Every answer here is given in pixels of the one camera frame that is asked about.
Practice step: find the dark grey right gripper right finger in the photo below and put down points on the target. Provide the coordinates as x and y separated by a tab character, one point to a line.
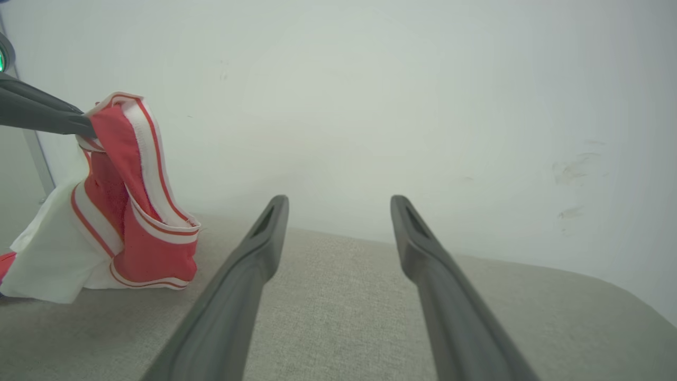
455	317

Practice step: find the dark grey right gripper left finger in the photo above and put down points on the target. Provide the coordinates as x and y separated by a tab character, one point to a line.
227	307

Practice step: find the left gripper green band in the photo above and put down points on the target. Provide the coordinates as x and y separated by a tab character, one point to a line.
4	53

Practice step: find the red and white garment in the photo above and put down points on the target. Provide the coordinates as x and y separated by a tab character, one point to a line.
153	254

